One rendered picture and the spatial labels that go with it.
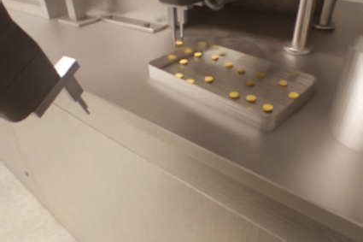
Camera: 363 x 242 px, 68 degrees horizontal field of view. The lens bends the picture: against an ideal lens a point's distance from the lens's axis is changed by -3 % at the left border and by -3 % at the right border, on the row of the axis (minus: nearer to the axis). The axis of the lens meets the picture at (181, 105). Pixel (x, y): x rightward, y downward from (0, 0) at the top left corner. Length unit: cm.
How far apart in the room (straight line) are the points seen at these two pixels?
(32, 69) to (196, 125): 18
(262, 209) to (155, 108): 16
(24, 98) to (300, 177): 22
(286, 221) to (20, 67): 24
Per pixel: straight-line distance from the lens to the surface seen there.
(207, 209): 34
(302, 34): 50
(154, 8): 61
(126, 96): 36
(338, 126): 31
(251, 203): 29
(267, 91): 37
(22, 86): 18
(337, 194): 26
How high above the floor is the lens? 98
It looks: 33 degrees down
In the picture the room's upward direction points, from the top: 2 degrees counter-clockwise
